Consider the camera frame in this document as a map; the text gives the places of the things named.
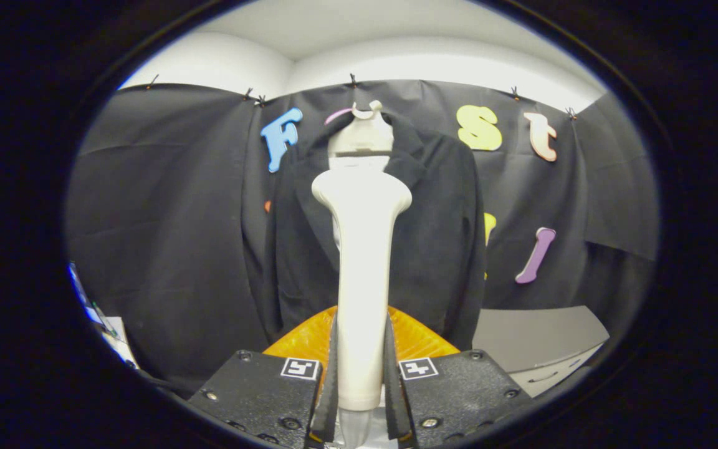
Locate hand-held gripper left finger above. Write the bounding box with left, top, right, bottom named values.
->
left=188, top=306, right=339, bottom=449

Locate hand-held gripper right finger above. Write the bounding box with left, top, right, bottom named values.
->
left=384, top=306, right=534, bottom=449

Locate white garment steamer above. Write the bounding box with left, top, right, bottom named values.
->
left=311, top=167, right=413, bottom=448

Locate black suit jacket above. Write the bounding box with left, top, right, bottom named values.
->
left=241, top=111, right=487, bottom=353

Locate grey cabinet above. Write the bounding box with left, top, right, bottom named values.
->
left=471, top=306, right=610, bottom=398

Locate white mannequin torso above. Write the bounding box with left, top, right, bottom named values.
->
left=327, top=100, right=395, bottom=250

